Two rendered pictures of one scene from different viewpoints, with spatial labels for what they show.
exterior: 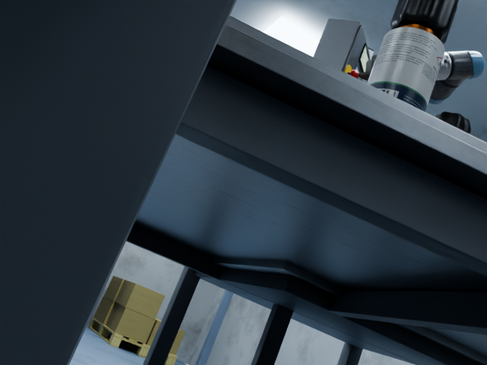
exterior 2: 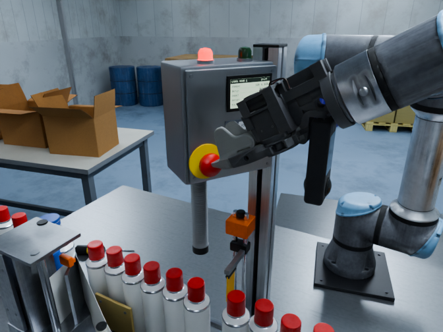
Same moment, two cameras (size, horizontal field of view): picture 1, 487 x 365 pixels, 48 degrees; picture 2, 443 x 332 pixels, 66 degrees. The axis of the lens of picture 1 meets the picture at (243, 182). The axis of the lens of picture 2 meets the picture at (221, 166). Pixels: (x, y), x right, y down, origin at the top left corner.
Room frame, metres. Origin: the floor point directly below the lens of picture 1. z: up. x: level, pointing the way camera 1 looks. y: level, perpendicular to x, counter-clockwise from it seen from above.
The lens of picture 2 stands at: (0.91, -0.46, 1.53)
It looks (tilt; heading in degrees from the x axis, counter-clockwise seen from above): 22 degrees down; 35
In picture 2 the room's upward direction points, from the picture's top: straight up
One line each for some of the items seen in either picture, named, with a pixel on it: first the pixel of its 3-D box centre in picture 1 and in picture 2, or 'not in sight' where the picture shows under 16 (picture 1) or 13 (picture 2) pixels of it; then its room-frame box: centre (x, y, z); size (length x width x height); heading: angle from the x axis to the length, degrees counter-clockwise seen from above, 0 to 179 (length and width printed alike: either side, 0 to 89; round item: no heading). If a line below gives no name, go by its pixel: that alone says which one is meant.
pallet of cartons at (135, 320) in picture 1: (140, 318); (388, 101); (7.09, 0.54, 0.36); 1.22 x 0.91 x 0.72; 18
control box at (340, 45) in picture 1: (340, 66); (219, 117); (1.38, -0.13, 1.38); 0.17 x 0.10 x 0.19; 153
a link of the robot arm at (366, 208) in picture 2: not in sight; (358, 217); (1.85, -0.29, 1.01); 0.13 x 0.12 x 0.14; 91
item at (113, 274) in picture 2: not in sight; (118, 287); (1.27, 0.08, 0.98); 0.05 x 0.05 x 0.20
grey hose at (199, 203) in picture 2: not in sight; (199, 207); (1.39, -0.07, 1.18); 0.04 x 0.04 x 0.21
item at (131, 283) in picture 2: not in sight; (136, 296); (1.28, 0.02, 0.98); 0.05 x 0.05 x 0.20
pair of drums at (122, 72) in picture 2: not in sight; (136, 85); (5.71, 5.03, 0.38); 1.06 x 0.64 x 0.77; 108
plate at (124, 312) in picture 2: not in sight; (115, 316); (1.24, 0.05, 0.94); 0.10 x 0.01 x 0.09; 98
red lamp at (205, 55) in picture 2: not in sight; (205, 55); (1.34, -0.13, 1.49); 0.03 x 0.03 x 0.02
